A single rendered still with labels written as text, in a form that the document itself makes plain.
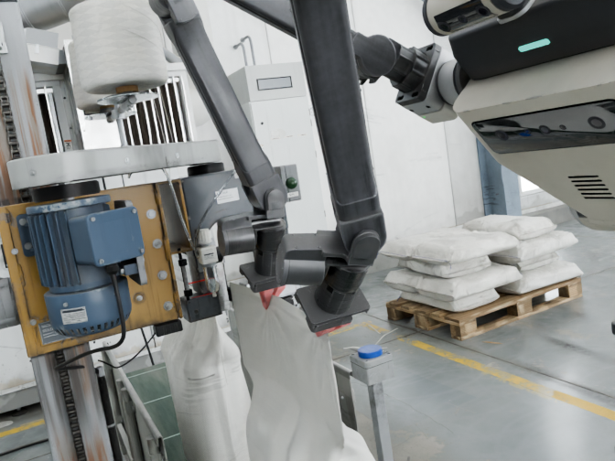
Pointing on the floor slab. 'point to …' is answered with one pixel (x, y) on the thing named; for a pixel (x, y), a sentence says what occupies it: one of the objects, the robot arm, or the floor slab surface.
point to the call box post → (380, 422)
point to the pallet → (426, 315)
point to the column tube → (50, 385)
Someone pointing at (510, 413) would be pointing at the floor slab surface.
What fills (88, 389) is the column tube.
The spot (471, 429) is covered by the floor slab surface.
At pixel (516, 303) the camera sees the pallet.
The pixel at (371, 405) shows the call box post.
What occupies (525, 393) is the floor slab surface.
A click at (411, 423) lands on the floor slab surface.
